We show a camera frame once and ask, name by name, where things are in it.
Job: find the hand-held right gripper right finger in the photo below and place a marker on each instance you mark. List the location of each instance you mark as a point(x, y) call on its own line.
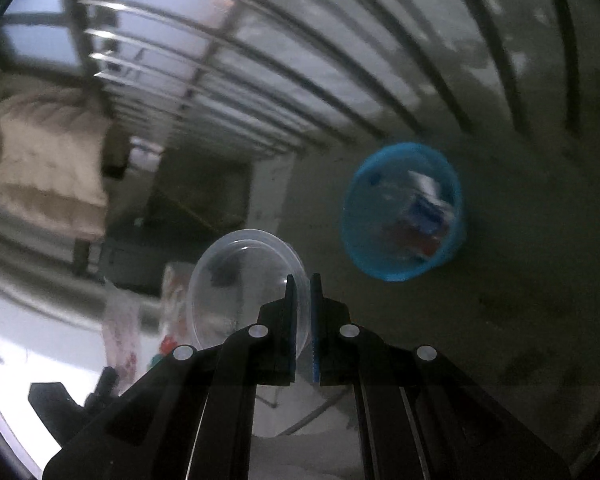
point(316, 320)

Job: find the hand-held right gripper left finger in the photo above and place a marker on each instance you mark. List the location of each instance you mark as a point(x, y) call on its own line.
point(292, 320)

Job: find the clear plastic cup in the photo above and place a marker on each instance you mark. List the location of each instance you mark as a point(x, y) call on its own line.
point(230, 280)

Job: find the blue plastic waste basket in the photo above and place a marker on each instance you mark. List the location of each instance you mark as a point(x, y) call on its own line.
point(365, 240)

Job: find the red wrapper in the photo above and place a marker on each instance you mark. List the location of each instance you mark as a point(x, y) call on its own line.
point(410, 237)

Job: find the white and blue carton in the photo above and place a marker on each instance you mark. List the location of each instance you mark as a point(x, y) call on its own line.
point(427, 210)

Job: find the table with patterned tablecloth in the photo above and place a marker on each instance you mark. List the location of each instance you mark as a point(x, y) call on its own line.
point(125, 330)

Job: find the dark green cabinet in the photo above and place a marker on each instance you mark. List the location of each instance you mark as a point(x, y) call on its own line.
point(190, 195)

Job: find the beige padded jacket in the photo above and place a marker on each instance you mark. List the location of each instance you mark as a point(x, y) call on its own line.
point(40, 170)

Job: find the metal balcony railing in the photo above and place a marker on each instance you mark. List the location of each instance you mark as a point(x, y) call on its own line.
point(570, 70)

